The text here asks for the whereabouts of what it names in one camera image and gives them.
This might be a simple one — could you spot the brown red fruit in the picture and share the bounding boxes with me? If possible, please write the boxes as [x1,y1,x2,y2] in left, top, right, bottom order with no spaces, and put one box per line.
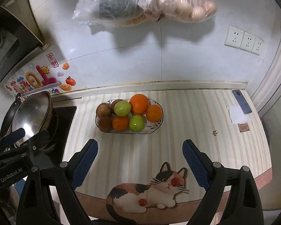
[98,116,113,132]

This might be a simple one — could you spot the reddish apple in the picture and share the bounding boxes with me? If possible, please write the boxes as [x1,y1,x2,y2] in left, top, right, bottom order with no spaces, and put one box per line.
[96,103,112,118]

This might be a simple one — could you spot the small orange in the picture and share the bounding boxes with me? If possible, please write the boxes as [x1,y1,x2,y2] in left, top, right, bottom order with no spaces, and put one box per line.
[146,105,163,122]
[113,116,129,132]

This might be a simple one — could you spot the green apple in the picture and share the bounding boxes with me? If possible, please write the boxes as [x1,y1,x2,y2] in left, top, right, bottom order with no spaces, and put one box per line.
[114,100,131,117]
[129,115,145,132]

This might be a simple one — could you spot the large orange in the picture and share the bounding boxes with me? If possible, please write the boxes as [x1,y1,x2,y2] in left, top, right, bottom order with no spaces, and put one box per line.
[129,94,149,115]

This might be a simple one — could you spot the dark red apple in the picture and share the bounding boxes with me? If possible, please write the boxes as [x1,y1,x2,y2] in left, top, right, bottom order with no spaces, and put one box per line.
[111,99,122,114]

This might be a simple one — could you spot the steel wok lid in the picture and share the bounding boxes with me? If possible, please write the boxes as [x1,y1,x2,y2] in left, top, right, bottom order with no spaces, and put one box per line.
[11,91,53,147]

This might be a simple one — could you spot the black stove top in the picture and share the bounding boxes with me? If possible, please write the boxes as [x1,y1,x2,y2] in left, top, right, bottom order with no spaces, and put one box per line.
[32,105,78,167]

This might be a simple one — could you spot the small brown card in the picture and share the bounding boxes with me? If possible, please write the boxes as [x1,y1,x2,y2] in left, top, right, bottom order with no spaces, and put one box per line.
[238,123,250,133]

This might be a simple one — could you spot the white paper napkin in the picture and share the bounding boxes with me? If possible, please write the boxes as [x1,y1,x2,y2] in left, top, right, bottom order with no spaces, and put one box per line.
[227,106,251,125]

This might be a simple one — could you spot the range hood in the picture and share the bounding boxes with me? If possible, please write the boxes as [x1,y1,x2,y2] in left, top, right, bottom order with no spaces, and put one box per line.
[0,0,50,87]

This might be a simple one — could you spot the dark blue smartphone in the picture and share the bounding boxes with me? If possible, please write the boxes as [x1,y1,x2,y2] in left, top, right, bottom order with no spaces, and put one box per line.
[232,90,252,114]

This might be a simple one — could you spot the striped cat table mat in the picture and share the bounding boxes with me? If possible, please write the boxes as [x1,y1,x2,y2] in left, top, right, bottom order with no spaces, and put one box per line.
[61,88,273,223]

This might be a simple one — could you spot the floral white plate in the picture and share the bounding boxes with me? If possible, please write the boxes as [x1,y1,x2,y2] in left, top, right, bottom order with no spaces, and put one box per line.
[94,98,164,135]

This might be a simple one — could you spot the plastic bag dark contents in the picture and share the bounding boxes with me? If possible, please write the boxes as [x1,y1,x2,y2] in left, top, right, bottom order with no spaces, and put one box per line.
[72,0,146,27]

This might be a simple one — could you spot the plastic bag of eggs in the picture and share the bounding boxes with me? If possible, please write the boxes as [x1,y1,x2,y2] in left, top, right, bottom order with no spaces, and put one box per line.
[138,0,217,23]

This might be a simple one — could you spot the colourful wall sticker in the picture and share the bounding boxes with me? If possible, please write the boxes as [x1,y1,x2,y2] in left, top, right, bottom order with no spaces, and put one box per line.
[3,51,78,95]

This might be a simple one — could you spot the white wall socket panel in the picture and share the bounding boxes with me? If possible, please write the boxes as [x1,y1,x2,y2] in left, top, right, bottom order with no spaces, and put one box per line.
[224,25,265,56]

